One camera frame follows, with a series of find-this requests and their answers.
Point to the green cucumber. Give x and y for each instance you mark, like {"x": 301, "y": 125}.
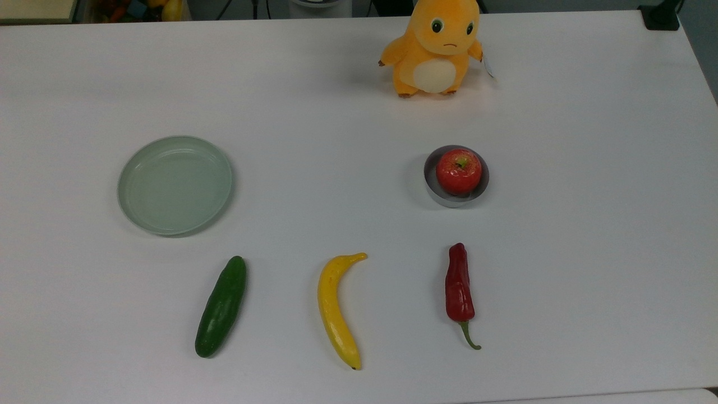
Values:
{"x": 221, "y": 307}

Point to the beige board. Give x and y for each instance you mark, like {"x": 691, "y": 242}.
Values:
{"x": 35, "y": 9}

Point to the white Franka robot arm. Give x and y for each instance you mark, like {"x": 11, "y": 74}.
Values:
{"x": 320, "y": 9}

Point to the yellow banana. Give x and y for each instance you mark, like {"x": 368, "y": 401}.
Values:
{"x": 332, "y": 314}

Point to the black table clamp mount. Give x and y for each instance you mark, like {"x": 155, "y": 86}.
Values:
{"x": 661, "y": 15}

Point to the orange plush dragon toy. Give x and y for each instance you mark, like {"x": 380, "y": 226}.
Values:
{"x": 432, "y": 45}

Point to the bin of colourful toys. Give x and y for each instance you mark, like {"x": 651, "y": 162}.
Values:
{"x": 134, "y": 9}

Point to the pale green plastic plate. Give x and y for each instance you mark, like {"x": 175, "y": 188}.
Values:
{"x": 175, "y": 185}

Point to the small grey metal bowl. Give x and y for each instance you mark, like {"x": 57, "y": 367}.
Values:
{"x": 436, "y": 194}

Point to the red apple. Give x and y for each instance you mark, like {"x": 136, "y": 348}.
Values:
{"x": 459, "y": 171}

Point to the red chili pepper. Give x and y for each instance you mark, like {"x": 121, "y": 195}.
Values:
{"x": 459, "y": 289}

